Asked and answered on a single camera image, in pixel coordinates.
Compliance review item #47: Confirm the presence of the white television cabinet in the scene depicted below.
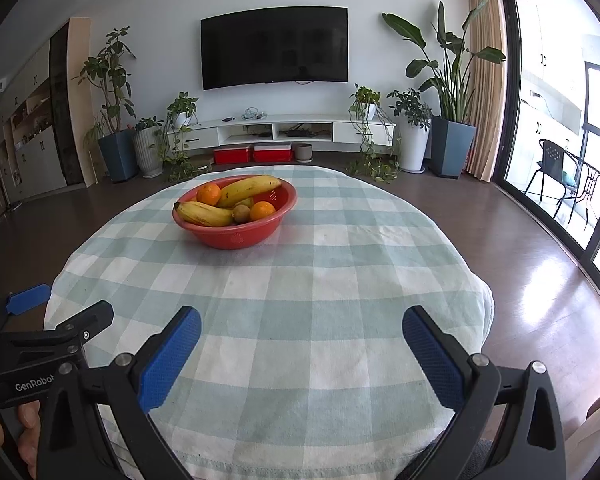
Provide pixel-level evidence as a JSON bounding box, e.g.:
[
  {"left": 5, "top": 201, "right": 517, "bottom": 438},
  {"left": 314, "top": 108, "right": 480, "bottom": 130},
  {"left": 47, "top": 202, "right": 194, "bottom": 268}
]
[{"left": 177, "top": 114, "right": 397, "bottom": 153}]

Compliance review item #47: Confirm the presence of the person's left hand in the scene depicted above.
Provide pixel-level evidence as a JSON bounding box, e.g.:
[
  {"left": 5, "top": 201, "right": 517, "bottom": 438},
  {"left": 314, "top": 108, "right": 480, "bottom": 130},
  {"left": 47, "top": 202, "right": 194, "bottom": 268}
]
[{"left": 0, "top": 400, "right": 43, "bottom": 466}]

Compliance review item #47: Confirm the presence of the white balcony cabinet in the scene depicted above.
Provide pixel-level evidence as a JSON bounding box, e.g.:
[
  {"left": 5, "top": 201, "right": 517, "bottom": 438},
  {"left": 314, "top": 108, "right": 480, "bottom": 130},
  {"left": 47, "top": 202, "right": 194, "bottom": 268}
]
[{"left": 517, "top": 0, "right": 588, "bottom": 161}]

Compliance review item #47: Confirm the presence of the built-in wall cabinet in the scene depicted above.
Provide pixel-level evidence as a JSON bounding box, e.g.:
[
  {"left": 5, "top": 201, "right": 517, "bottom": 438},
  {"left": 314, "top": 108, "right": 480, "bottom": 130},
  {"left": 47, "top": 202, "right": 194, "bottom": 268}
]
[{"left": 0, "top": 17, "right": 88, "bottom": 211}]

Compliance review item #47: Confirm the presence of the beige seat cushion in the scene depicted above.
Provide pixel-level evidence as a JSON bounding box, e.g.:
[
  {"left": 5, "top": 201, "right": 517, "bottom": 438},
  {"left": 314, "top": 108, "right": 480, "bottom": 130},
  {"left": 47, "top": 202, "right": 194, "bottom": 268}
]
[{"left": 562, "top": 385, "right": 600, "bottom": 480}]

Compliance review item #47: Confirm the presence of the tall plant in blue pot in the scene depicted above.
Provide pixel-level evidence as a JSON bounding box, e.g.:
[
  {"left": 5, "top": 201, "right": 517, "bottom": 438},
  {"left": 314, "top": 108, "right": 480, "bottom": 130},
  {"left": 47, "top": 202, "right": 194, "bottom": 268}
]
[{"left": 75, "top": 26, "right": 140, "bottom": 182}]

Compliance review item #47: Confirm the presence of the trailing pothos plant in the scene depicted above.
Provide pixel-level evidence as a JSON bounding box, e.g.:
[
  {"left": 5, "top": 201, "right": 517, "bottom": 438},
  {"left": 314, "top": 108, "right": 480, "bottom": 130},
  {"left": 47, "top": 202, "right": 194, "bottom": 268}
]
[
  {"left": 347, "top": 86, "right": 403, "bottom": 183},
  {"left": 157, "top": 91, "right": 213, "bottom": 183}
]

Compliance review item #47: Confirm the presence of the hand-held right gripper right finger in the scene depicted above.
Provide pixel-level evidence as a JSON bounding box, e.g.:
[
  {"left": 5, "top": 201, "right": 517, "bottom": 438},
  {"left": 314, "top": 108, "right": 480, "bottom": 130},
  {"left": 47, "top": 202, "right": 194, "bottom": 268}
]
[{"left": 402, "top": 305, "right": 567, "bottom": 480}]

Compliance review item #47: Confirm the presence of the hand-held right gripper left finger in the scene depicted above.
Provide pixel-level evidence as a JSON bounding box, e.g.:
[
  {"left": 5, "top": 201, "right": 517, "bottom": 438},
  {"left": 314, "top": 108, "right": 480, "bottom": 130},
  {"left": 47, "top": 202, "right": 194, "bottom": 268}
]
[{"left": 36, "top": 305, "right": 202, "bottom": 480}]

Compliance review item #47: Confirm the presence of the black balcony chair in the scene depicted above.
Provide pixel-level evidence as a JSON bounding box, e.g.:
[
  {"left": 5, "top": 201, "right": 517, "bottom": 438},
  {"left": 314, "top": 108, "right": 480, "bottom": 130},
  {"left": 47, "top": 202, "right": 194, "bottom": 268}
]
[{"left": 524, "top": 138, "right": 583, "bottom": 211}]

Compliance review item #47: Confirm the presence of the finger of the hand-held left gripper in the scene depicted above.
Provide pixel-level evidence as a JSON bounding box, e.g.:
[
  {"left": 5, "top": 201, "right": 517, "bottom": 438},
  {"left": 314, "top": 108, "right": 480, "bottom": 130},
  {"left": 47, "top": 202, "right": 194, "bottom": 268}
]
[
  {"left": 0, "top": 301, "right": 115, "bottom": 363},
  {"left": 0, "top": 284, "right": 52, "bottom": 331}
]

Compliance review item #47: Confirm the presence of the glass sliding door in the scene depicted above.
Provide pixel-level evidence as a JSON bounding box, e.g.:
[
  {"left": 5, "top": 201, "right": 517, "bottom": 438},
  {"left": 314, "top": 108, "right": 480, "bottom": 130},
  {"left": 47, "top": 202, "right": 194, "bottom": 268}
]
[{"left": 494, "top": 0, "right": 600, "bottom": 306}]

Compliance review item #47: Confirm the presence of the red storage box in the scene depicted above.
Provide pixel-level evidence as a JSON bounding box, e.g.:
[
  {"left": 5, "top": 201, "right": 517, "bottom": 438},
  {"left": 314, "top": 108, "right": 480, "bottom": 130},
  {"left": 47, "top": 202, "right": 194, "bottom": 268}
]
[
  {"left": 252, "top": 143, "right": 293, "bottom": 163},
  {"left": 213, "top": 145, "right": 253, "bottom": 165}
]

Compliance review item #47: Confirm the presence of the large-leaf plant in grey-blue pot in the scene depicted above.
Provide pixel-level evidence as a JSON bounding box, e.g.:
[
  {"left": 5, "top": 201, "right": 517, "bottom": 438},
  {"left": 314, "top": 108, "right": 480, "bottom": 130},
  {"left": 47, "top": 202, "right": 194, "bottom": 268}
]
[{"left": 382, "top": 0, "right": 507, "bottom": 178}]

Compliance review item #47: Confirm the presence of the red plastic bowl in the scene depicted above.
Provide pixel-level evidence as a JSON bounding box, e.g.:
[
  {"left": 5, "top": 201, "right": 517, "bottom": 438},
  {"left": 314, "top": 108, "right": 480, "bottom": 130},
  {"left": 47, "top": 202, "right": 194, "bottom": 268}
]
[{"left": 172, "top": 175, "right": 298, "bottom": 251}]

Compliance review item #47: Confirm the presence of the short fat yellow banana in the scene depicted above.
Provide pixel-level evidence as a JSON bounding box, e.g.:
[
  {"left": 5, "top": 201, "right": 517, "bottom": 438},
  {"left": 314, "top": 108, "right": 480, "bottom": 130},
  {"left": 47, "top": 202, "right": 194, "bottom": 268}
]
[{"left": 173, "top": 201, "right": 236, "bottom": 228}]

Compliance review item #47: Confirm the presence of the orange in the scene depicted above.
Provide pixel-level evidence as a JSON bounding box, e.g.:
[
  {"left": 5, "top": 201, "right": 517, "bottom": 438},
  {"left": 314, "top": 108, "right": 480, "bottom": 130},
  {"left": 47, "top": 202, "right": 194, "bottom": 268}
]
[{"left": 249, "top": 201, "right": 276, "bottom": 223}]

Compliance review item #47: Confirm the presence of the checked green white tablecloth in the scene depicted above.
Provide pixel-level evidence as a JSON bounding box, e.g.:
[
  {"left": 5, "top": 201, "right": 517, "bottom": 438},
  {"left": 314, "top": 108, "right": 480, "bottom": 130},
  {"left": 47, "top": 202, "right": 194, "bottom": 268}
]
[{"left": 44, "top": 162, "right": 496, "bottom": 480}]

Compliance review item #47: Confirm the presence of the long yellow banana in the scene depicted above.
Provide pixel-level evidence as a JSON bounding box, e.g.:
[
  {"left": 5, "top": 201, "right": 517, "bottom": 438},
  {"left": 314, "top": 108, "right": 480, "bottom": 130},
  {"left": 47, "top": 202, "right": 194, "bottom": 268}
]
[{"left": 216, "top": 175, "right": 283, "bottom": 209}]

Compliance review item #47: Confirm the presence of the bushy plant in white pot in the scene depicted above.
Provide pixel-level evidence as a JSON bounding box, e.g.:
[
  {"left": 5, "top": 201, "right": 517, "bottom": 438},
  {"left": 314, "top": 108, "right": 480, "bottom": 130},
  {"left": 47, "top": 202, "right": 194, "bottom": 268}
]
[{"left": 387, "top": 88, "right": 431, "bottom": 173}]

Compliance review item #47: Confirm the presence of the black wall television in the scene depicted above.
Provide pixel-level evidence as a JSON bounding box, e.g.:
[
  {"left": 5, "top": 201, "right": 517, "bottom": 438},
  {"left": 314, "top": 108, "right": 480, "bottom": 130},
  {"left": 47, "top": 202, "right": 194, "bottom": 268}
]
[{"left": 200, "top": 6, "right": 349, "bottom": 91}]

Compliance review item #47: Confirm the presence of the plant in ribbed white pot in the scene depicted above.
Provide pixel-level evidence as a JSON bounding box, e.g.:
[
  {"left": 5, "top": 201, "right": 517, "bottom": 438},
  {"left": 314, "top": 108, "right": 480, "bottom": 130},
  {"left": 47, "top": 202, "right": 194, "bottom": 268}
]
[{"left": 131, "top": 116, "right": 165, "bottom": 179}]

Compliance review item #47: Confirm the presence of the tangerine with stem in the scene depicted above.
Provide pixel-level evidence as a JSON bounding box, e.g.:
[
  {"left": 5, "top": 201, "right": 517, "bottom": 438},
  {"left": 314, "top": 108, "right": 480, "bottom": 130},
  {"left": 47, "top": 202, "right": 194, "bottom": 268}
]
[{"left": 196, "top": 183, "right": 222, "bottom": 207}]

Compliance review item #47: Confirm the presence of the beige curtain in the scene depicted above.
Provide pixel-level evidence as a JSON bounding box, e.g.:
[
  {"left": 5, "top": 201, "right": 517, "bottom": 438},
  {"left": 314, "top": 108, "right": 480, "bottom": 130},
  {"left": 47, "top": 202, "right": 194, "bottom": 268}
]
[{"left": 466, "top": 0, "right": 506, "bottom": 183}]

